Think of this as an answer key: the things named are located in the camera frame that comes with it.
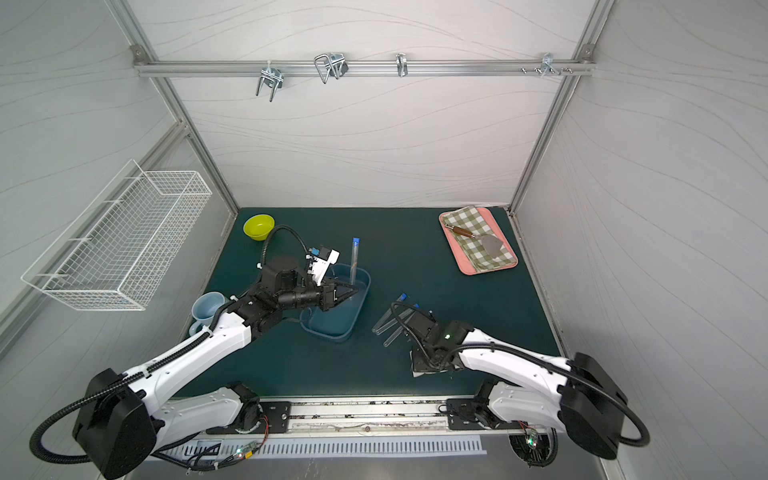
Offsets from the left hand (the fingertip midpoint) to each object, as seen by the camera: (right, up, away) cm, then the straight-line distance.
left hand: (356, 291), depth 73 cm
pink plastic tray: (+34, +7, +35) cm, 49 cm away
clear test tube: (+12, -7, +22) cm, 26 cm away
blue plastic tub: (-8, -13, +16) cm, 22 cm away
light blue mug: (-47, -8, +15) cm, 50 cm away
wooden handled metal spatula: (+46, +10, +36) cm, 59 cm away
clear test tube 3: (+9, -16, +13) cm, 23 cm away
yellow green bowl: (-42, +17, +38) cm, 59 cm away
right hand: (+17, -20, +8) cm, 27 cm away
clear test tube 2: (+10, -12, +16) cm, 22 cm away
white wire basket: (-55, +10, -6) cm, 56 cm away
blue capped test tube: (-1, +8, +1) cm, 8 cm away
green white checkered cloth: (+41, +20, +44) cm, 63 cm away
